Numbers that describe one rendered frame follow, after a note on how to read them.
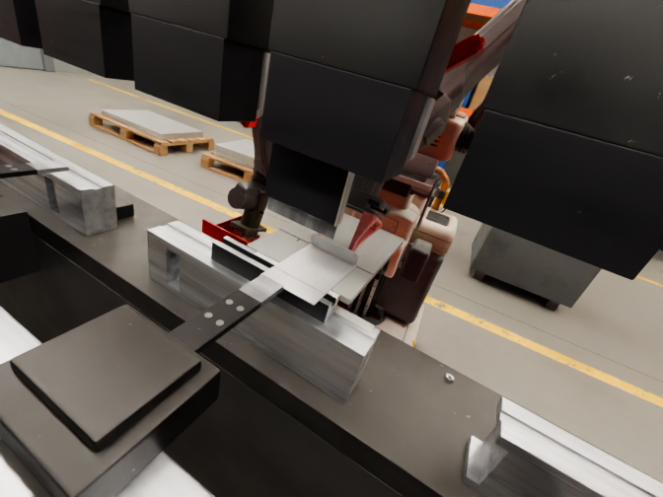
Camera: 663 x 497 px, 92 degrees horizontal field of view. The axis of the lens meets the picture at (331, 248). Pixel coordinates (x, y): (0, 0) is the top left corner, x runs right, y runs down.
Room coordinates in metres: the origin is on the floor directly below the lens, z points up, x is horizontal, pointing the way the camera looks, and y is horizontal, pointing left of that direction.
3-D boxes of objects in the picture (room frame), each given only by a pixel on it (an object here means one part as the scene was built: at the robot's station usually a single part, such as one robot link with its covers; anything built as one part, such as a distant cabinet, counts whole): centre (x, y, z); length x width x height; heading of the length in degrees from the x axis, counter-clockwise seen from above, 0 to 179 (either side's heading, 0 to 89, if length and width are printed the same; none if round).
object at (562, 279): (2.65, -1.65, 0.36); 0.80 x 0.60 x 0.72; 74
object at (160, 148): (3.94, 2.55, 0.07); 1.20 x 0.82 x 0.14; 71
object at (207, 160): (3.63, 0.97, 0.07); 1.20 x 0.82 x 0.14; 77
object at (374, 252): (0.50, -0.01, 1.00); 0.26 x 0.18 x 0.01; 159
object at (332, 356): (0.38, 0.10, 0.92); 0.39 x 0.06 x 0.10; 69
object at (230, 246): (0.37, 0.07, 0.99); 0.20 x 0.03 x 0.03; 69
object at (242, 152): (3.63, 0.97, 0.21); 1.03 x 0.64 x 0.13; 77
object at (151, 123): (3.94, 2.55, 0.17); 1.01 x 0.64 x 0.06; 71
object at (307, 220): (0.36, 0.05, 1.13); 0.10 x 0.02 x 0.10; 69
